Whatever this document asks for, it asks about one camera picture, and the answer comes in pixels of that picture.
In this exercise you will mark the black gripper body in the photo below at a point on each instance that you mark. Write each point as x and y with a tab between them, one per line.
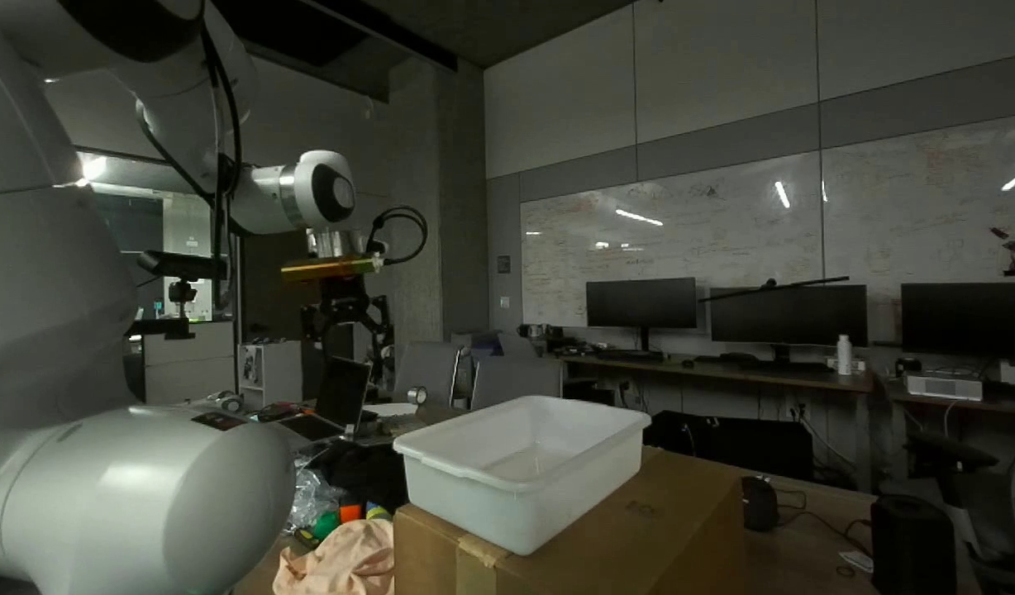
350	305

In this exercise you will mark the white device on desk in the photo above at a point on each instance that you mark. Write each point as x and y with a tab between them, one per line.
942	389

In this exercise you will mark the white bottle on desk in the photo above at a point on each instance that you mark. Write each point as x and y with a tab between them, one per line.
845	355

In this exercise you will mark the crumpled clear plastic bottle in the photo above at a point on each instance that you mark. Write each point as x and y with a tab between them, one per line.
310	496

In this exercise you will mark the black cylinder speaker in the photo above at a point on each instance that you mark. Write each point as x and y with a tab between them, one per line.
914	547

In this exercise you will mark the middle black monitor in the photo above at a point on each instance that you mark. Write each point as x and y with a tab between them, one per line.
787	315

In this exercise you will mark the right black monitor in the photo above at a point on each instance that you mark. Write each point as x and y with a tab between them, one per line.
960	320

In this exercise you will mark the left black monitor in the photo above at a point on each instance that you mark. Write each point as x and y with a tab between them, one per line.
659	301

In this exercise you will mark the white plastic box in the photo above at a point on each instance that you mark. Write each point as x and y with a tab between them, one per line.
520	472

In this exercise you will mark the peach towel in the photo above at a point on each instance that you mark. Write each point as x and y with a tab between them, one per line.
353	561

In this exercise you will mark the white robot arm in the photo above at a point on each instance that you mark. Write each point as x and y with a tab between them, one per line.
102	496

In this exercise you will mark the wooden desk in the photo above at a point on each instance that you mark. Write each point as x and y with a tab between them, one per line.
861	383

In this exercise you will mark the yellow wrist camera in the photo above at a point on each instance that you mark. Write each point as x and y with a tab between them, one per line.
333	269

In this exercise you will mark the brown cardboard box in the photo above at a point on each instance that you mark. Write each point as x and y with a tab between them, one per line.
673	529

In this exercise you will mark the black laptop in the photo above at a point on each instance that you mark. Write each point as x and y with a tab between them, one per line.
338	400

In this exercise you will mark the black monitor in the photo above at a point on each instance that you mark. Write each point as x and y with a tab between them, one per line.
960	320
787	315
659	301

